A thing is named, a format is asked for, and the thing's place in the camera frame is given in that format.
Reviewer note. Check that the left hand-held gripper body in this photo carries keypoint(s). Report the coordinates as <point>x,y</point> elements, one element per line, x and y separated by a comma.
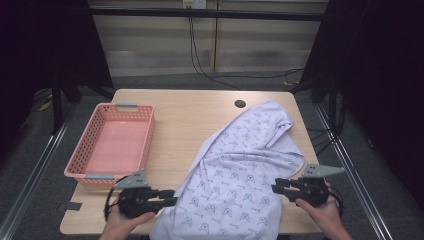
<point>136,201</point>

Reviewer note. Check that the person's right hand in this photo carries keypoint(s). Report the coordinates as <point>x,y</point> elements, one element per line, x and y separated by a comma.
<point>326,215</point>

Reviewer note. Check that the metal floor rail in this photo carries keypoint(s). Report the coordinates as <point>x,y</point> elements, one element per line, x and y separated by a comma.
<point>36,173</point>
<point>360,186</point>

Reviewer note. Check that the black tape strip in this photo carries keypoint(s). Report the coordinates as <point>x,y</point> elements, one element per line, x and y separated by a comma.
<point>73,206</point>

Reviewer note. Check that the yellow floor item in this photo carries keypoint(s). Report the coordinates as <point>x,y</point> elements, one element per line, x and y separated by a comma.
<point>45,105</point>

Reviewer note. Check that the light purple towel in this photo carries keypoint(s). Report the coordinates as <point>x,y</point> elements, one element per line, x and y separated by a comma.
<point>230,186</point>

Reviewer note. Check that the person's left hand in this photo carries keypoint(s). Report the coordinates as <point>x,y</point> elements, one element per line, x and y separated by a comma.
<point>121,226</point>

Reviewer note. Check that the black metal stand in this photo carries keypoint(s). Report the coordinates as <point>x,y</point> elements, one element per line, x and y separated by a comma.
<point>56,106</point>
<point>332,103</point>

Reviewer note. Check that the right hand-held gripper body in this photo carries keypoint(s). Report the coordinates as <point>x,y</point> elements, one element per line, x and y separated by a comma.
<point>311,191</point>

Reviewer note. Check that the pink plastic basket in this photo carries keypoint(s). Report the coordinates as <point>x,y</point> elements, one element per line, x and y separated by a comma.
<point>116,143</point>

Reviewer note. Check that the black horizontal frame bar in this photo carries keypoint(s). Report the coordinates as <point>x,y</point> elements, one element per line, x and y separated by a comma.
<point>206,14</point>

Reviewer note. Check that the black curtain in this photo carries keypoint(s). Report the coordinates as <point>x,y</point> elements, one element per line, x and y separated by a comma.
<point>43,50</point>
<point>383,83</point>

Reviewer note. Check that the white wall socket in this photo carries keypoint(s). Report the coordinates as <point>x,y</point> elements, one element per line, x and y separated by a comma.
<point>194,3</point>

